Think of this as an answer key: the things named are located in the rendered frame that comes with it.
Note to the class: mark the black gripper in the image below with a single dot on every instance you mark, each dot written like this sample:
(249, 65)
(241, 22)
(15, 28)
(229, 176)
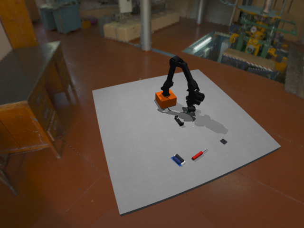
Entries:
(190, 106)

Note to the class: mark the red screwdriver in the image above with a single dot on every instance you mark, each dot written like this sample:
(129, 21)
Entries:
(199, 154)

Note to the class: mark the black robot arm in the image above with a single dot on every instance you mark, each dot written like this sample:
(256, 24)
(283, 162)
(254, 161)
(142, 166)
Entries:
(192, 84)

